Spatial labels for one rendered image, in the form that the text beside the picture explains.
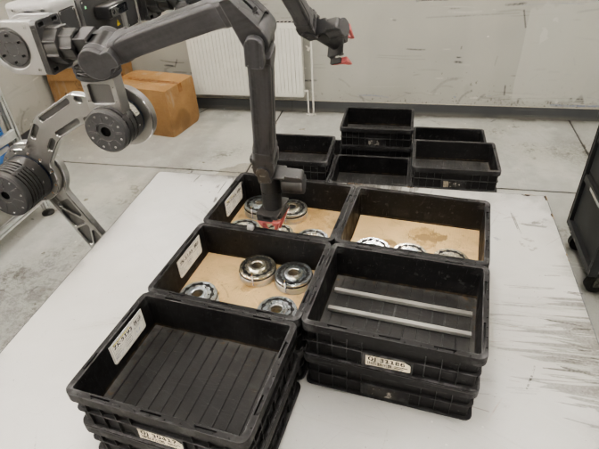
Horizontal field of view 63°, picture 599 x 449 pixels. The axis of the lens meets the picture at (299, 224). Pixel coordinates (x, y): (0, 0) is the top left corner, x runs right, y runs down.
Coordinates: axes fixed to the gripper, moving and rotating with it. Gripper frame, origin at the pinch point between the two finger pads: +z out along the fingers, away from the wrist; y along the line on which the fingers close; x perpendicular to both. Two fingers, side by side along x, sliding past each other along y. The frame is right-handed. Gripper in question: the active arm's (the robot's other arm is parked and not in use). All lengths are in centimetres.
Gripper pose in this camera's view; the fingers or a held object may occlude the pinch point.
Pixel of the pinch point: (275, 230)
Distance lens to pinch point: 146.4
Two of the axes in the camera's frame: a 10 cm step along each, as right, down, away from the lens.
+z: 0.6, 8.1, 5.9
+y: 3.3, -5.7, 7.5
